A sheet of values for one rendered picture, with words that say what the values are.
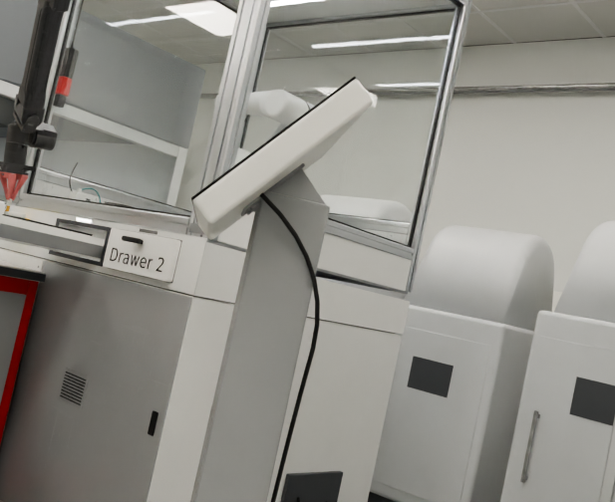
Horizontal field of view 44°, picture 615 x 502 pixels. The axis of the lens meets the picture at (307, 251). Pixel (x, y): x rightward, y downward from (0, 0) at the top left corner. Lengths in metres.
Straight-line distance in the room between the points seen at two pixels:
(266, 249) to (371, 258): 1.14
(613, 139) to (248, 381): 3.88
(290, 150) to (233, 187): 0.10
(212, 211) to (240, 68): 0.90
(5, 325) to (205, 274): 0.73
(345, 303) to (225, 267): 0.52
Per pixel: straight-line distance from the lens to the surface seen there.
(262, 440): 1.34
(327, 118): 1.17
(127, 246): 2.13
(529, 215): 5.02
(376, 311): 2.48
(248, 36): 2.01
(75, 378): 2.26
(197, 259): 1.92
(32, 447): 2.42
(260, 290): 1.31
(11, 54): 3.14
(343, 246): 2.31
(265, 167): 1.14
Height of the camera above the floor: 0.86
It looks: 3 degrees up
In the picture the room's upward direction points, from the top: 12 degrees clockwise
